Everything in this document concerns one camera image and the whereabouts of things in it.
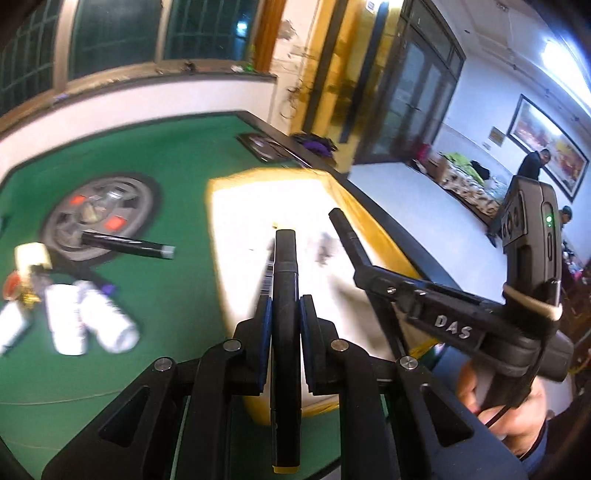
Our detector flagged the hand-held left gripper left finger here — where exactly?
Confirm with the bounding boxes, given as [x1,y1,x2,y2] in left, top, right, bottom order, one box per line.
[41,295,273,480]

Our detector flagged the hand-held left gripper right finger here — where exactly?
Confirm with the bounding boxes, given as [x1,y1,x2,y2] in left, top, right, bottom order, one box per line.
[299,294,529,480]

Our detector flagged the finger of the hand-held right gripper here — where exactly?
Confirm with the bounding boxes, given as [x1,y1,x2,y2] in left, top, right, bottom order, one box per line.
[353,264,435,320]

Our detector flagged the black marker yellow cap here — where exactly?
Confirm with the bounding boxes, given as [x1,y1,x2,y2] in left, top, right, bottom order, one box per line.
[270,228,303,475]

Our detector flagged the gold cardboard box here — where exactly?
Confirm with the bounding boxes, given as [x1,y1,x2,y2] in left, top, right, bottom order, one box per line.
[205,166,439,428]

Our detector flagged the large white plastic bottle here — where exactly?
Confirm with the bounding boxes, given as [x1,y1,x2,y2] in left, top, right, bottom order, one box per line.
[45,284,88,356]
[74,280,140,354]

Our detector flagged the black marker grey cap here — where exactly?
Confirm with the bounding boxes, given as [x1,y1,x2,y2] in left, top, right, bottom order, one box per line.
[81,232,177,261]

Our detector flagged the small white bottle red print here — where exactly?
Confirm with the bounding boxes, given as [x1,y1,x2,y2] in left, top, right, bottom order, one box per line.
[0,302,33,356]

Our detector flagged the person's right forearm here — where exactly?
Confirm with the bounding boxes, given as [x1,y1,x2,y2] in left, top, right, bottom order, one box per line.
[517,413,573,480]

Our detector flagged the person's right hand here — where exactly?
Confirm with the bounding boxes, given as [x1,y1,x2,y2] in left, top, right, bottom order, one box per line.
[457,360,550,457]

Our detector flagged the bed with printed blanket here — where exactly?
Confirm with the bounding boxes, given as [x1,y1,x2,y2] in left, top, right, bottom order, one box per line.
[434,152,504,217]

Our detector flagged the purple clothing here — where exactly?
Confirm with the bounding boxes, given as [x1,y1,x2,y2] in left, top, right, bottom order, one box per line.
[291,131,340,155]

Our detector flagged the black tablet on table edge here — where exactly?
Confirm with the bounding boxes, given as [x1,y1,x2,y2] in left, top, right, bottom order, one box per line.
[236,133,305,167]

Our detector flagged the glass door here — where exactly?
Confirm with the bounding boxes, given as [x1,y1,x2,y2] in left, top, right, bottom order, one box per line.
[351,0,467,162]

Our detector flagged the round grey table control panel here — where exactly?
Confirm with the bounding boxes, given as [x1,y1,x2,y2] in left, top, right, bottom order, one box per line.
[39,173,162,268]

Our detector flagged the ceiling light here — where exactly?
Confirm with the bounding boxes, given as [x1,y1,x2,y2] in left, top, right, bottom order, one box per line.
[540,39,583,70]

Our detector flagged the white plastic box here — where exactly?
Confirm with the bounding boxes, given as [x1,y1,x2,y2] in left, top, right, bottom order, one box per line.
[14,242,51,278]

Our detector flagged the wooden framed window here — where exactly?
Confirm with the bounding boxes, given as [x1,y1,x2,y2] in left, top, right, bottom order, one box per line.
[0,0,278,116]

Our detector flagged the framed wall painting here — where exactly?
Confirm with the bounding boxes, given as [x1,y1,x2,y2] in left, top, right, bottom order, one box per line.
[506,93,591,203]

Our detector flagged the hanging cables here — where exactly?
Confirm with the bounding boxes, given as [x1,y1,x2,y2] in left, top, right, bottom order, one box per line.
[277,78,310,121]

